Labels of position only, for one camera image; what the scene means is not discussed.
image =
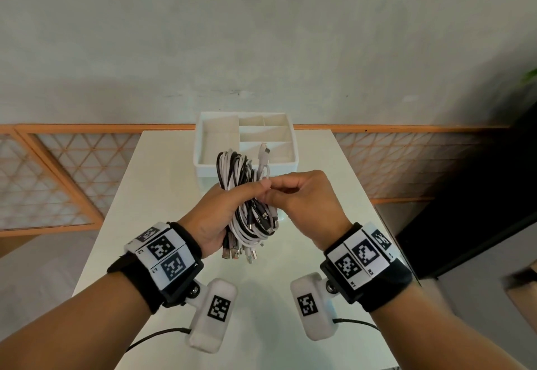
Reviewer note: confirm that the person's left hand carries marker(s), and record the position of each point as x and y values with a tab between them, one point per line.
214	218

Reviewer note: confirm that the person's right hand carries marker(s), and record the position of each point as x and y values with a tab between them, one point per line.
310	206

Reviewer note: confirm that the white drawer organizer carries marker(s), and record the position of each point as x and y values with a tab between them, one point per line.
218	143

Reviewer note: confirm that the person's right forearm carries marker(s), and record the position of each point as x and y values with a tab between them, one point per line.
432	340

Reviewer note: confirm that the person's left forearm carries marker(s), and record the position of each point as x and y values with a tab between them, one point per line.
71	327

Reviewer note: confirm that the black marker wristband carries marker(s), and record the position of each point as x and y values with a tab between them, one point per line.
168	265
369	273

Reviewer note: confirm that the white table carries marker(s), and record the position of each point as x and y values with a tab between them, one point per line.
159	181

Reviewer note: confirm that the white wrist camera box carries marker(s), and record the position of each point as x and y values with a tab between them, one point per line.
212	319
312	307

